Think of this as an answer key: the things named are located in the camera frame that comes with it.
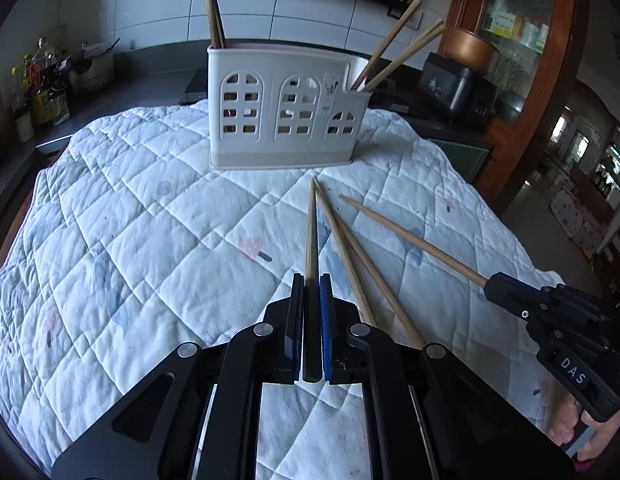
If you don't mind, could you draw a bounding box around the white utensil holder caddy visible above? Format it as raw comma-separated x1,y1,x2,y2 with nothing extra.
207,42,371,169

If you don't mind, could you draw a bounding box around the white pressure cooker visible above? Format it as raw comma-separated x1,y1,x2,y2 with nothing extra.
60,40,119,93

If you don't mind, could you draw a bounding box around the wooden slotted spatula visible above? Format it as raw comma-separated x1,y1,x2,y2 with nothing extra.
350,0,421,91

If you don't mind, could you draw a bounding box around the white quilted cloth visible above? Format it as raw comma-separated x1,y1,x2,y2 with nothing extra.
0,102,560,471

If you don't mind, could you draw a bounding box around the black gas stove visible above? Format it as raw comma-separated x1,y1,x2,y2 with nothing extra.
179,68,208,105

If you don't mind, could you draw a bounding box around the black rice cooker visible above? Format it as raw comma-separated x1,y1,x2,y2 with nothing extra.
418,52,496,117

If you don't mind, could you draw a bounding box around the wooden glass cabinet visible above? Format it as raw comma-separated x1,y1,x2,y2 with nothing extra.
447,0,590,214

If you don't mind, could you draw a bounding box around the copper inner pot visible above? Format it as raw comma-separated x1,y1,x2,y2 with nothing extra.
442,27,498,76

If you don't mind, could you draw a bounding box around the right hand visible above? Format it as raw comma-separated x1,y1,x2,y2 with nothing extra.
546,398,620,463

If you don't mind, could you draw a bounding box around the yellow cap oil bottle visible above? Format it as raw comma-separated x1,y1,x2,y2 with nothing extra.
8,37,72,143

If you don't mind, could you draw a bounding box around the dark chopstick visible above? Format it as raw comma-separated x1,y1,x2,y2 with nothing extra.
206,0,226,49

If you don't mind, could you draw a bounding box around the wall socket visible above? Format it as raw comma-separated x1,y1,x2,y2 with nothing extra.
406,10,424,30

